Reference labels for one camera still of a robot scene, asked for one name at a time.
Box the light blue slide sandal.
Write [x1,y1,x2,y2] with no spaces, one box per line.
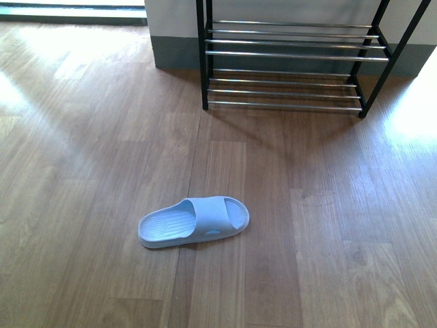
[138,196,250,249]

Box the black metal shoe rack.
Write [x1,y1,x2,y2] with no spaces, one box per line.
[196,1,430,118]

